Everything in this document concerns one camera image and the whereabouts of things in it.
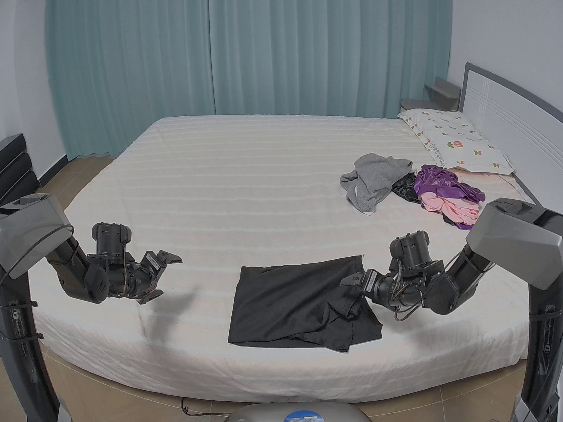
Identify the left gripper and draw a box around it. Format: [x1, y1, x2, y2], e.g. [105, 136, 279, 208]
[128, 250, 184, 305]

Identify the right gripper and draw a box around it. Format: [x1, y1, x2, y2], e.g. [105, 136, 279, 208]
[341, 268, 393, 307]

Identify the black T-shirt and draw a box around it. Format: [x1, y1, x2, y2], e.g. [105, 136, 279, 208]
[227, 255, 383, 353]

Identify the grey garment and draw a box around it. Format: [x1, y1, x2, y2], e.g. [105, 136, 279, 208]
[340, 152, 414, 215]

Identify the black shiny garment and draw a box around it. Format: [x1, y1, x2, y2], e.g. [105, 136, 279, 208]
[391, 173, 422, 205]

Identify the pink garment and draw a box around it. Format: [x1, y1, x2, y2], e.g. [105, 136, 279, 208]
[420, 193, 480, 225]

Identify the bed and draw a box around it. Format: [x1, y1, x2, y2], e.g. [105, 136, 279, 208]
[28, 63, 563, 404]

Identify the purple garment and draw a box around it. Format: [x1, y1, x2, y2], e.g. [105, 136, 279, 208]
[414, 164, 486, 231]

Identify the white printed pillow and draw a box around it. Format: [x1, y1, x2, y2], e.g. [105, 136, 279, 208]
[397, 108, 516, 176]

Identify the black chest of drawers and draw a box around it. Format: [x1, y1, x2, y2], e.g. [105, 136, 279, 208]
[0, 133, 41, 205]

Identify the grey bedside table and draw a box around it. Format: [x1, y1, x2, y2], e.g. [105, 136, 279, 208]
[399, 76, 461, 111]

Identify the blue-green curtain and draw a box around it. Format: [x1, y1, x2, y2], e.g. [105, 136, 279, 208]
[209, 0, 454, 120]
[45, 0, 216, 159]

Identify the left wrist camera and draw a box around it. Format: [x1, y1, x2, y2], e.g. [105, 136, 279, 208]
[91, 222, 133, 256]

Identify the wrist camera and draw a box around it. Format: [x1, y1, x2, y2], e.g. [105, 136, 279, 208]
[91, 222, 133, 256]
[389, 231, 432, 271]

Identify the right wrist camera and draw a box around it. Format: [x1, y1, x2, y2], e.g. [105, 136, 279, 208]
[389, 231, 432, 271]

